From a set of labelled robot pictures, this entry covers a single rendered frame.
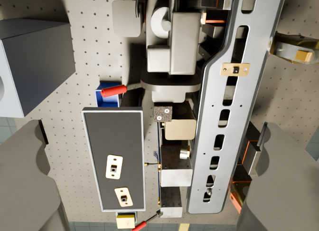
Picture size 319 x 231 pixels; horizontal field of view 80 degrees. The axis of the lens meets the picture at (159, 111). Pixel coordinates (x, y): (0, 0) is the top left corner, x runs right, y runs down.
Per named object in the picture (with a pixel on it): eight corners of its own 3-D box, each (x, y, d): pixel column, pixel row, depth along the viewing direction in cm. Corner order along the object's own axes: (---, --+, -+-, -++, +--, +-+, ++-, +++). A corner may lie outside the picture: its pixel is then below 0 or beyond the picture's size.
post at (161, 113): (164, 75, 88) (171, 122, 53) (153, 75, 88) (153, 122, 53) (164, 64, 86) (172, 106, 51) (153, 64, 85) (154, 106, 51)
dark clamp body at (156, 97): (172, 64, 86) (184, 103, 53) (145, 64, 86) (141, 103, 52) (173, 47, 83) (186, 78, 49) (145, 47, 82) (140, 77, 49)
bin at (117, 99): (122, 103, 94) (119, 112, 87) (101, 103, 94) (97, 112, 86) (120, 82, 89) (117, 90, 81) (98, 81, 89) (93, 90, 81)
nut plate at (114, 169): (119, 178, 55) (118, 181, 54) (106, 176, 54) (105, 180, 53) (122, 156, 51) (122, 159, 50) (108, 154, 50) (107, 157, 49)
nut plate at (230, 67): (250, 63, 56) (252, 64, 55) (247, 75, 58) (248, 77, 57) (221, 62, 56) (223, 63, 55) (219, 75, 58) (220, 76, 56)
